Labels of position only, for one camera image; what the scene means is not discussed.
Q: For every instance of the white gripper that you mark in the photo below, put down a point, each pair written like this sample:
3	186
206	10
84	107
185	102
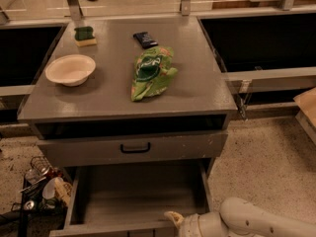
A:
190	226

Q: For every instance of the grey drawer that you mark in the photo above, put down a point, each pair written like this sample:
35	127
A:
129	200
108	150

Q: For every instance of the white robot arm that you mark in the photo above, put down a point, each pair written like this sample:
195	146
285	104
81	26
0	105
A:
239	218

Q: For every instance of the grey top drawer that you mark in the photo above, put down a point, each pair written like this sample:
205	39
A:
108	150

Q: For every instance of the grey drawer cabinet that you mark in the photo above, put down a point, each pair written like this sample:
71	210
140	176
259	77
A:
198	99

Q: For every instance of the white cup in rack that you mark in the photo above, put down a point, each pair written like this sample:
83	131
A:
48	191

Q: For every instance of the green chip bag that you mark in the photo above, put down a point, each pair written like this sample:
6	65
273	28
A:
153	72

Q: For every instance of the brown cardboard box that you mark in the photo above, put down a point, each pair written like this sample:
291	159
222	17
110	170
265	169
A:
307	104

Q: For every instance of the white bowl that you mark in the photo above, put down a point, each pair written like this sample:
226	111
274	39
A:
70	70

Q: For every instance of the dark blue snack packet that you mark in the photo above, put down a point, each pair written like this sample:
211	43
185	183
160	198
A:
145	40

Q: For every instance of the green yellow sponge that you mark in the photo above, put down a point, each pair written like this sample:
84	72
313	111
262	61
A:
85	36

